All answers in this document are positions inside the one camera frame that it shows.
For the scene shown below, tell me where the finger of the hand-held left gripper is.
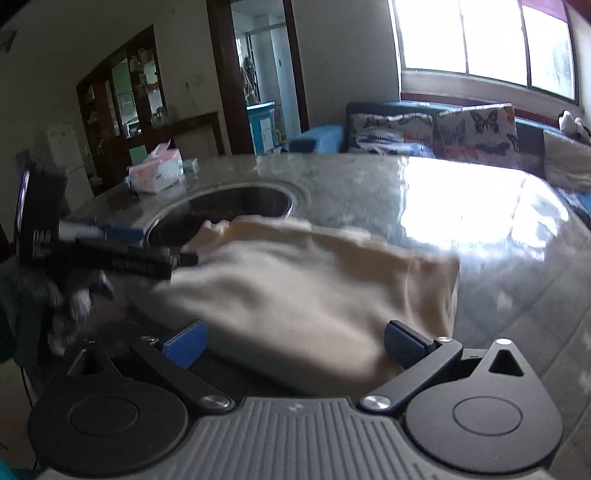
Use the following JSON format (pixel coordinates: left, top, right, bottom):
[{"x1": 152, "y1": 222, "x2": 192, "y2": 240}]
[
  {"x1": 58, "y1": 220, "x2": 145, "y2": 241},
  {"x1": 74, "y1": 237, "x2": 200, "y2": 281}
]

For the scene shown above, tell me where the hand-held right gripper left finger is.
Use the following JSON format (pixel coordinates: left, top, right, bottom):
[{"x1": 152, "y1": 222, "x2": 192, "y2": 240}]
[{"x1": 67, "y1": 319, "x2": 234, "y2": 412}]

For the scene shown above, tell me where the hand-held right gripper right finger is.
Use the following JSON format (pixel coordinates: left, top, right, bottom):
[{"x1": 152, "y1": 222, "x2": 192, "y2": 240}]
[{"x1": 359, "y1": 319, "x2": 527, "y2": 412}]

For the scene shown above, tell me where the cream garment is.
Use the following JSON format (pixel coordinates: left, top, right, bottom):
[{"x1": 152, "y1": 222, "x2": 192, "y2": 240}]
[{"x1": 152, "y1": 217, "x2": 462, "y2": 393}]

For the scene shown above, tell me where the person's left hand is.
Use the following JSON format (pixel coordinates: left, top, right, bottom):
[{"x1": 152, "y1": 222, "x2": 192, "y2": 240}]
[{"x1": 46, "y1": 270, "x2": 118, "y2": 357}]

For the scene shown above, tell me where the white refrigerator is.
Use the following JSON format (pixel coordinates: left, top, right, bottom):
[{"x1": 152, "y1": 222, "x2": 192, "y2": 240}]
[{"x1": 45, "y1": 121, "x2": 95, "y2": 215}]

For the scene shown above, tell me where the pink tissue pack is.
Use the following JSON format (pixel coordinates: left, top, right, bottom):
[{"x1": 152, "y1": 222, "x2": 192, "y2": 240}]
[{"x1": 127, "y1": 143, "x2": 185, "y2": 193}]

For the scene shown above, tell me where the round recessed table cooker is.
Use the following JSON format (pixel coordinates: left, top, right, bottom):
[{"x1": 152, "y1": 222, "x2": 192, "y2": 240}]
[{"x1": 145, "y1": 185, "x2": 301, "y2": 247}]

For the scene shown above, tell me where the dark wooden display cabinet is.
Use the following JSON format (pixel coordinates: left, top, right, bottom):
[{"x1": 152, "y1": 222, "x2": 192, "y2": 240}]
[{"x1": 76, "y1": 25, "x2": 227, "y2": 195}]

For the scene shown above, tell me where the light blue cabinet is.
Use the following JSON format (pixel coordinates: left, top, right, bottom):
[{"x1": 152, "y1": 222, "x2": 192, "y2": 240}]
[{"x1": 247, "y1": 102, "x2": 278, "y2": 155}]

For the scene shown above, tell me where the small butterfly print pillow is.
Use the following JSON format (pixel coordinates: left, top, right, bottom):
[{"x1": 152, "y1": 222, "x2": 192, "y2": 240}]
[{"x1": 347, "y1": 112, "x2": 437, "y2": 158}]

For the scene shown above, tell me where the blue corner sofa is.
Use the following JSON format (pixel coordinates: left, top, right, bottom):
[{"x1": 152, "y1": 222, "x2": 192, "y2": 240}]
[{"x1": 288, "y1": 100, "x2": 591, "y2": 217}]

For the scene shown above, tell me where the large butterfly print pillow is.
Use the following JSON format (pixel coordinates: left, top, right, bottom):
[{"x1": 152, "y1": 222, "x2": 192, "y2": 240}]
[{"x1": 436, "y1": 104, "x2": 520, "y2": 169}]

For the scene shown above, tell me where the grey pillow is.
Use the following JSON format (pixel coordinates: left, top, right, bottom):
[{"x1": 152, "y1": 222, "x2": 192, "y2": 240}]
[{"x1": 542, "y1": 129, "x2": 591, "y2": 192}]

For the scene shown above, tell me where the panda plush toy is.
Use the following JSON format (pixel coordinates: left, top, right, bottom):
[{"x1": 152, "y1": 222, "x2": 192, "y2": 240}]
[{"x1": 558, "y1": 110, "x2": 591, "y2": 139}]

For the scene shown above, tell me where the window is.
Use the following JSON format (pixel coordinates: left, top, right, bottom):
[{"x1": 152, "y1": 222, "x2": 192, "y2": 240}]
[{"x1": 388, "y1": 0, "x2": 580, "y2": 102}]

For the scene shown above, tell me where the black cable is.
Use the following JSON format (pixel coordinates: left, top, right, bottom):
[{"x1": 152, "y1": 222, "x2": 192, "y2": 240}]
[{"x1": 16, "y1": 362, "x2": 40, "y2": 467}]

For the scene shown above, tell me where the dark wooden door frame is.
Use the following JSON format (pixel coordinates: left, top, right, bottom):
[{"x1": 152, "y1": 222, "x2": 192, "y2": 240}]
[{"x1": 205, "y1": 0, "x2": 310, "y2": 155}]

